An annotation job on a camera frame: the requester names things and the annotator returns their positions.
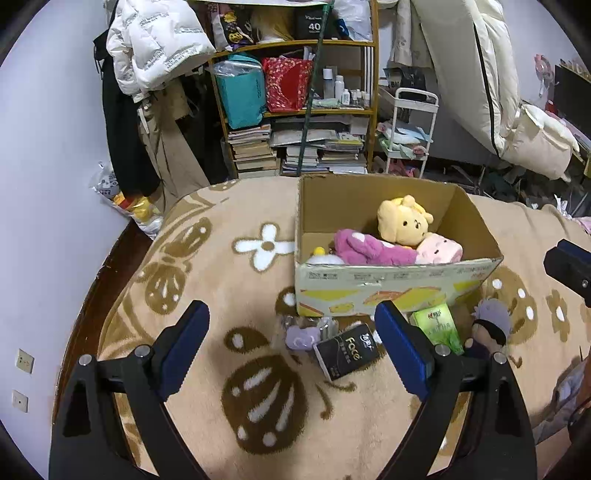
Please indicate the wall socket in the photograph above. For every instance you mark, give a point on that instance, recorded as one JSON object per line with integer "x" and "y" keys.
{"x": 24, "y": 361}
{"x": 20, "y": 401}

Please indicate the black monitor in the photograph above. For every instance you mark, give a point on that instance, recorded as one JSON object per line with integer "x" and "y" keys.
{"x": 572, "y": 97}

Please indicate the black hanging coat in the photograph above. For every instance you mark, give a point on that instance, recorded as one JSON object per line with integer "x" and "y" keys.
{"x": 132, "y": 166}

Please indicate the teal bag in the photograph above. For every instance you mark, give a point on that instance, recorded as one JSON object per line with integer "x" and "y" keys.
{"x": 240, "y": 82}

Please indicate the black box with 40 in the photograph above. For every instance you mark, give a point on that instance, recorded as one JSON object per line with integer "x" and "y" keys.
{"x": 308, "y": 24}

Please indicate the green tissue pack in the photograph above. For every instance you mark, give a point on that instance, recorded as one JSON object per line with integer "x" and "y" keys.
{"x": 438, "y": 324}

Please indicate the white puffer jacket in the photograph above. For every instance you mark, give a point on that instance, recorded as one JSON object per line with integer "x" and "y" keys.
{"x": 154, "y": 42}

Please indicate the yellow bear plush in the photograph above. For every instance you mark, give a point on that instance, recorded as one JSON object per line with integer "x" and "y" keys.
{"x": 403, "y": 221}

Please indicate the white plastic bag on shelf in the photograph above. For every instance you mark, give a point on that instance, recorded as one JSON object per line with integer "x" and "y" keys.
{"x": 356, "y": 17}

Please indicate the beige patterned blanket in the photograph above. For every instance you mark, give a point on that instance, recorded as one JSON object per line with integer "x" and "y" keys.
{"x": 248, "y": 408}

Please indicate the red gift bag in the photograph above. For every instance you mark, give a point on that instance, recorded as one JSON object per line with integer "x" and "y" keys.
{"x": 286, "y": 83}

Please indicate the pink bear plush toy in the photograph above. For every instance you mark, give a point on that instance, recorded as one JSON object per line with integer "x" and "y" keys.
{"x": 356, "y": 248}

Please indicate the green broom stick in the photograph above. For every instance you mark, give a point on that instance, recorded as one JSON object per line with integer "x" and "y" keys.
{"x": 326, "y": 12}

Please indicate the stack of books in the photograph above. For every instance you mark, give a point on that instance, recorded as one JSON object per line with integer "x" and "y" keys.
{"x": 251, "y": 152}

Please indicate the wooden bookshelf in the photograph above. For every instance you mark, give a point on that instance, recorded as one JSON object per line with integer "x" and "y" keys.
{"x": 344, "y": 112}

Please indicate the white rolling cart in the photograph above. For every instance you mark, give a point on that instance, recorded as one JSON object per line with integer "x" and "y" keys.
{"x": 409, "y": 134}

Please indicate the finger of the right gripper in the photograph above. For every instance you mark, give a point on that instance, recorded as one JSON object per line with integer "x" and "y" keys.
{"x": 570, "y": 265}

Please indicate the pink cylinder plush pillow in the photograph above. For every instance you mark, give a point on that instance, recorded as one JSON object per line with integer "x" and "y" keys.
{"x": 437, "y": 249}

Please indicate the cardboard box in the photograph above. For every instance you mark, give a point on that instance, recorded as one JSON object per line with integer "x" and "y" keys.
{"x": 324, "y": 285}

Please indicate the cream folded mattress chair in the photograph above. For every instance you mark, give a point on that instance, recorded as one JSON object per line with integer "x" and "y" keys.
{"x": 471, "y": 50}

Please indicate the small purple plush toy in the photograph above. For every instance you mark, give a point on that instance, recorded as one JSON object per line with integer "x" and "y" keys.
{"x": 302, "y": 339}

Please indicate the plastic bag with toys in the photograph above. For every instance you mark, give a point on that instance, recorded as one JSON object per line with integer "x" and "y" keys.
{"x": 137, "y": 208}

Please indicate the black Face tissue pack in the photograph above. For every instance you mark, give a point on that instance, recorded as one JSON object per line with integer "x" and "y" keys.
{"x": 349, "y": 351}

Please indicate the purple haired doll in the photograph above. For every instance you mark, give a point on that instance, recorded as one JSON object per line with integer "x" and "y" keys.
{"x": 491, "y": 329}

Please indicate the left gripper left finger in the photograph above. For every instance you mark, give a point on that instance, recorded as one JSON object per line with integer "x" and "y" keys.
{"x": 88, "y": 441}

